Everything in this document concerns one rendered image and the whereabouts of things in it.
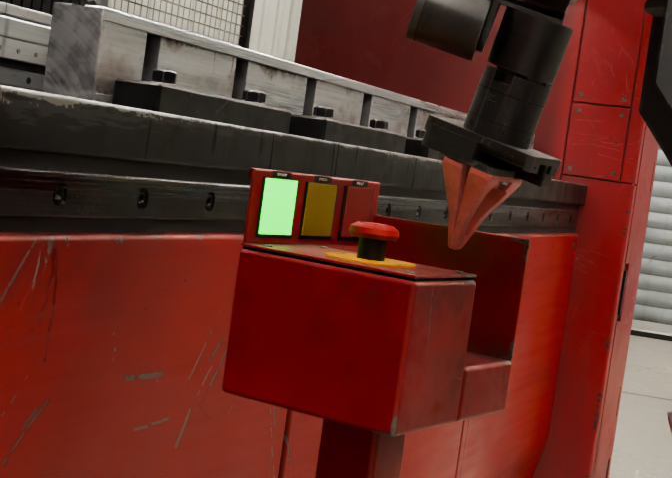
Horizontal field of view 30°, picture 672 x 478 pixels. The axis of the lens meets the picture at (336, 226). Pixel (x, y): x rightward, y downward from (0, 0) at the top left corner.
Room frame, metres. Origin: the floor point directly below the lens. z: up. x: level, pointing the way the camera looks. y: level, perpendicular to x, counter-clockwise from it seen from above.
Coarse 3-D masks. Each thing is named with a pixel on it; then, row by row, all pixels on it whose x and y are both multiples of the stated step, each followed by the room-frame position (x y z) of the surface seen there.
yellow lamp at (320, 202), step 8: (312, 184) 1.05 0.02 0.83; (320, 184) 1.06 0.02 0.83; (328, 184) 1.07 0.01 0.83; (312, 192) 1.05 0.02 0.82; (320, 192) 1.06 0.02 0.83; (328, 192) 1.07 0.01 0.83; (336, 192) 1.08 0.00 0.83; (312, 200) 1.05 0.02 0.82; (320, 200) 1.06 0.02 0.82; (328, 200) 1.07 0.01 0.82; (312, 208) 1.05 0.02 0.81; (320, 208) 1.06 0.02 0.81; (328, 208) 1.08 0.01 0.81; (304, 216) 1.05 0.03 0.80; (312, 216) 1.06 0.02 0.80; (320, 216) 1.07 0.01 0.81; (328, 216) 1.08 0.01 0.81; (304, 224) 1.05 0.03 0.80; (312, 224) 1.06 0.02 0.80; (320, 224) 1.07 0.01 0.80; (328, 224) 1.08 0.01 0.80; (304, 232) 1.05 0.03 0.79; (312, 232) 1.06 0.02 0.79; (320, 232) 1.07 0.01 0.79; (328, 232) 1.08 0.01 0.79
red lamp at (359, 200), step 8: (352, 192) 1.11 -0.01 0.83; (360, 192) 1.12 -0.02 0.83; (368, 192) 1.13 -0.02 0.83; (352, 200) 1.11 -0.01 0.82; (360, 200) 1.12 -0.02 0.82; (368, 200) 1.13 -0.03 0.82; (344, 208) 1.10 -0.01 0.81; (352, 208) 1.11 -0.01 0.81; (360, 208) 1.12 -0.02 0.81; (368, 208) 1.13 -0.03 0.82; (344, 216) 1.10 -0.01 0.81; (352, 216) 1.11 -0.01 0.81; (360, 216) 1.12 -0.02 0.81; (368, 216) 1.13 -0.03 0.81; (344, 224) 1.10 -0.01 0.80; (344, 232) 1.10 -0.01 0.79
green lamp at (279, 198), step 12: (276, 180) 1.00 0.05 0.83; (288, 180) 1.02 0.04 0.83; (264, 192) 0.99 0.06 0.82; (276, 192) 1.01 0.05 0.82; (288, 192) 1.02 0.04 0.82; (264, 204) 0.99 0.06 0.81; (276, 204) 1.01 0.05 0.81; (288, 204) 1.02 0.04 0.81; (264, 216) 1.00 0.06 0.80; (276, 216) 1.01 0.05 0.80; (288, 216) 1.02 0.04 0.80; (264, 228) 1.00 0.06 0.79; (276, 228) 1.01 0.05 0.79; (288, 228) 1.03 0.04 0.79
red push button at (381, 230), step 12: (360, 228) 0.97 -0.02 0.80; (372, 228) 0.96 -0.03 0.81; (384, 228) 0.97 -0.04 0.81; (360, 240) 0.98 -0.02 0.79; (372, 240) 0.97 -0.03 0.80; (384, 240) 0.97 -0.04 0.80; (396, 240) 0.98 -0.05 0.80; (360, 252) 0.97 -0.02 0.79; (372, 252) 0.97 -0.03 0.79; (384, 252) 0.98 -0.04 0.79
